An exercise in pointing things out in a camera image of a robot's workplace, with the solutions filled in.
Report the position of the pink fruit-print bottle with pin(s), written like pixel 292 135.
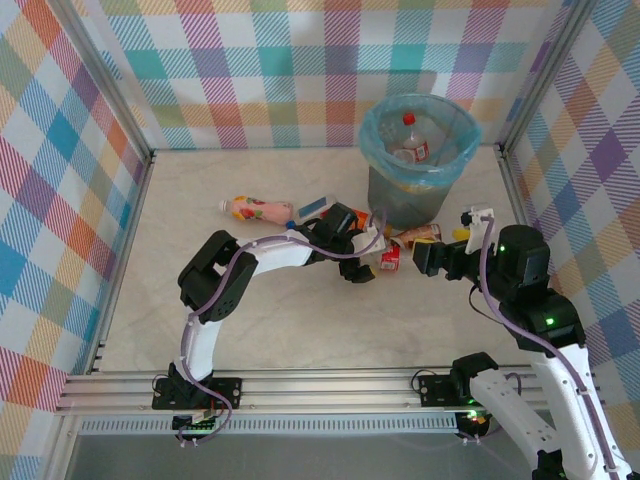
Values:
pixel 265 210

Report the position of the colourful checked cloth panel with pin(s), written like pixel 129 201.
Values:
pixel 250 75
pixel 40 175
pixel 600 175

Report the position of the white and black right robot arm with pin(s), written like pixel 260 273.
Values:
pixel 510 415

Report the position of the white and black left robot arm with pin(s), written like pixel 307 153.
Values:
pixel 200 345

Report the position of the blue plastic bin liner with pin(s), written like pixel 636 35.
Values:
pixel 372 150

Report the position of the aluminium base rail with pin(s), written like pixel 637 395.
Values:
pixel 325 390

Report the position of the aluminium corner post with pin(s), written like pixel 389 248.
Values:
pixel 114 95
pixel 545 75

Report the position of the grey waste bin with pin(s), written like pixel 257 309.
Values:
pixel 425 205

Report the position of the small electronics board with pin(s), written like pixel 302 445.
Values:
pixel 475 419
pixel 197 425

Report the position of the brown label drink bottle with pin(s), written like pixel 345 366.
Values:
pixel 425 232

